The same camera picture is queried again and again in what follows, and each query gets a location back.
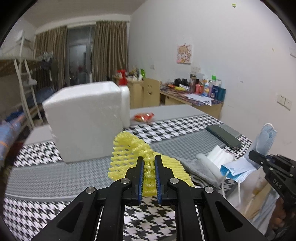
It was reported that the blue face mask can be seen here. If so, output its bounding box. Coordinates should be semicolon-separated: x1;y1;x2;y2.
219;122;278;204

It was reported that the grey cloth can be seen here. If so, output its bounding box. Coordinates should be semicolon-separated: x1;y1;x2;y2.
178;154;224;189

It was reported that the white foam sheet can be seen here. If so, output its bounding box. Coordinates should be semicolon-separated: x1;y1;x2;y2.
207;146;234;166

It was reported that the yellow foam fruit net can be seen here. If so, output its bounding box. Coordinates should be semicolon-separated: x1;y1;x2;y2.
108;132;194;197

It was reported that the right hand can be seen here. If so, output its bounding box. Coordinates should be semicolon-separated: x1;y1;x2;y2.
269;198;287;230

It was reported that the black smartphone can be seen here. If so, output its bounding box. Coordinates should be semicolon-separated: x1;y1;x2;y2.
206;125;242;150

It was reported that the blue toiletry bottle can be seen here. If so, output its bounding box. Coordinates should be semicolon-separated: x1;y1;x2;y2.
217;87;226;102

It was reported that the white paper sheet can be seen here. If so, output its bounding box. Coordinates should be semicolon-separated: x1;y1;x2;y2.
185;94;212;106

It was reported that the wooden desk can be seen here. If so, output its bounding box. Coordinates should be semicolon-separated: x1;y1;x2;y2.
127;79;223;119

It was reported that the white foam box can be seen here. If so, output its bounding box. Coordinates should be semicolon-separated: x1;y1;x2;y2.
43;81;123;163

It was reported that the red snack packet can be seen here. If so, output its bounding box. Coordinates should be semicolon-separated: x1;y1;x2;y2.
132;113;154;123

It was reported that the wooden smiley chair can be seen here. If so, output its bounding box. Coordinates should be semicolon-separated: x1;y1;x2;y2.
142;78;160;108

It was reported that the metal bunk bed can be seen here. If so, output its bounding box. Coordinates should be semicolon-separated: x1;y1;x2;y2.
1;30;57;131

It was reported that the right brown curtain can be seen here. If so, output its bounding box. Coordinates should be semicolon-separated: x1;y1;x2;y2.
91;21;128;82

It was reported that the brown curtain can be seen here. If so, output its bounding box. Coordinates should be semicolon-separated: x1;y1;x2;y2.
91;21;128;82
34;26;68;90

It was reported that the glass balcony door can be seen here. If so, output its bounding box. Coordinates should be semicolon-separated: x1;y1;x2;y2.
66;25;95;86

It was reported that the left brown curtain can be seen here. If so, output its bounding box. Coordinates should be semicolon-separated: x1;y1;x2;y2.
34;26;68;90

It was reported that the wall light switch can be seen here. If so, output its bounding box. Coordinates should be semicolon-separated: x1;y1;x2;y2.
276;94;292;111

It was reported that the cartoon wall picture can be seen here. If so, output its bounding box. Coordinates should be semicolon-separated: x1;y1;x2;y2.
177;44;192;64

